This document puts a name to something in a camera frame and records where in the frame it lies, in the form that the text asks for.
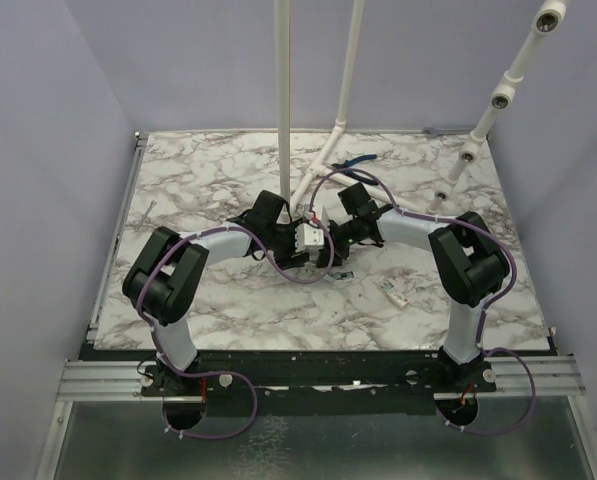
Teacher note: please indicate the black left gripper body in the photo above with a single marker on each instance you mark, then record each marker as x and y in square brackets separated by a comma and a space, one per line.
[284, 248]

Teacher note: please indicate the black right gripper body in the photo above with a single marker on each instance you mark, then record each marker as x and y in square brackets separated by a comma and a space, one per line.
[343, 236]

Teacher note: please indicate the white staple box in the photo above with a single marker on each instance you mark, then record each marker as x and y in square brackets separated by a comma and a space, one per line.
[393, 293]

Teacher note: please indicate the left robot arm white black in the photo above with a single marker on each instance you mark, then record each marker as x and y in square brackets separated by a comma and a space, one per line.
[163, 280]

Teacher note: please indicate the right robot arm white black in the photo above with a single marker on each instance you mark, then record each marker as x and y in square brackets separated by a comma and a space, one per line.
[474, 267]

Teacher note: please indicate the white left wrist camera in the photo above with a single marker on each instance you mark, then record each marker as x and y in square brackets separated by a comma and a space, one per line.
[309, 238]

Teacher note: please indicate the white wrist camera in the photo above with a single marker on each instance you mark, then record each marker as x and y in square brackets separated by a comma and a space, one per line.
[309, 238]
[323, 212]

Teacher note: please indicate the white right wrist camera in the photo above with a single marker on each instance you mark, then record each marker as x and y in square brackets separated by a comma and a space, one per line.
[323, 212]

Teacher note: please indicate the blue handled pliers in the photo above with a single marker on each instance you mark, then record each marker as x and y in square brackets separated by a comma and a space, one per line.
[350, 168]

